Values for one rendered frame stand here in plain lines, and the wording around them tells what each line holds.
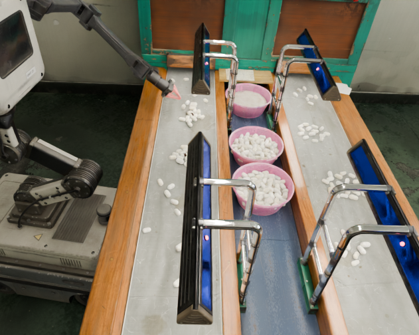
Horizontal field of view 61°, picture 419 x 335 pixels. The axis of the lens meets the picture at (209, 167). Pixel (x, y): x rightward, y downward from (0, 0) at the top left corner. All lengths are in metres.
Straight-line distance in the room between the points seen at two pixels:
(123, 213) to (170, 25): 1.25
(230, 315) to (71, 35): 2.77
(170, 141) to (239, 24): 0.87
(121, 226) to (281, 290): 0.62
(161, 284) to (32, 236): 0.77
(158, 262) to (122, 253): 0.13
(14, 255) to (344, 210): 1.47
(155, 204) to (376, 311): 0.87
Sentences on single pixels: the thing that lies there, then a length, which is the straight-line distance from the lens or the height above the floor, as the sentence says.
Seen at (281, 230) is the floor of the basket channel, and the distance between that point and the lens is 1.51.
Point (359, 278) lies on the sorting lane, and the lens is 1.40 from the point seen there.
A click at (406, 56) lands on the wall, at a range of 3.85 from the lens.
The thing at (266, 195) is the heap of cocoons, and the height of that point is 0.74.
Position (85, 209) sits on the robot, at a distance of 1.85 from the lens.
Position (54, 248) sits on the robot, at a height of 0.47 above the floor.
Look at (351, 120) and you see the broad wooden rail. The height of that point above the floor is 0.76.
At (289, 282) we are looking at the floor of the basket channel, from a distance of 1.38.
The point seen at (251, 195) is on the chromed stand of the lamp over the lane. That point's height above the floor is 1.07.
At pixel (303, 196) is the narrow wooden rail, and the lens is 1.54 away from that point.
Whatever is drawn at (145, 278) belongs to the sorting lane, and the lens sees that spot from 1.27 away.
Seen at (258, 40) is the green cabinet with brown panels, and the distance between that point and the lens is 2.31.
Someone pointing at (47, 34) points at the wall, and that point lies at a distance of 3.48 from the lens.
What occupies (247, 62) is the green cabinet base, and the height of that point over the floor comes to 0.82.
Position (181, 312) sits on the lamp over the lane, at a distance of 0.84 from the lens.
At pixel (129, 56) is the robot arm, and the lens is 1.87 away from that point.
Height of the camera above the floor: 1.83
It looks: 42 degrees down
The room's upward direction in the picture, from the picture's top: 4 degrees clockwise
